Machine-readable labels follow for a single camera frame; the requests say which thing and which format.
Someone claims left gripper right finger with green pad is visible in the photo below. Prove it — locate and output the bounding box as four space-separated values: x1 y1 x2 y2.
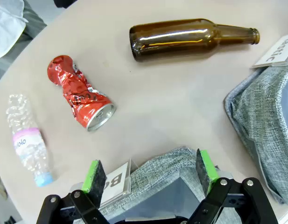
188 148 279 224

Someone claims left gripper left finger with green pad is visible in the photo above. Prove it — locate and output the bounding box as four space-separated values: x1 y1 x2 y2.
36 160 111 224

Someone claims crushed plastic bottle pink label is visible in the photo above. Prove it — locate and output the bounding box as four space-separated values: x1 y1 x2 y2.
6 93 54 188

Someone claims crushed red soda can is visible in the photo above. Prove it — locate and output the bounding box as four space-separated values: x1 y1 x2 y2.
47 55 117 132

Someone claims brown glass beer bottle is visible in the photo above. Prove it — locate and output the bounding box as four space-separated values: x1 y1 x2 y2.
129 18 261 63

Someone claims grey fabric basket for bottles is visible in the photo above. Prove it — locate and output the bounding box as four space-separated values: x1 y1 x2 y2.
73 146 252 224

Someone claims grey fabric basket for plastic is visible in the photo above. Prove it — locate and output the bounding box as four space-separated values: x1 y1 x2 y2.
223 63 288 208

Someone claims white sign reading Bottle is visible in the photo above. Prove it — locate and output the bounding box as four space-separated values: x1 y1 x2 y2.
69 158 140 208

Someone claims white sign reading Plastic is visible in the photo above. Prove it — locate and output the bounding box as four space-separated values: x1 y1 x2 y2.
251 33 288 69

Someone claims person in black sweater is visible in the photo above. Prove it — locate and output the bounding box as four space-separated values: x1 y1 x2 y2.
53 0 78 8

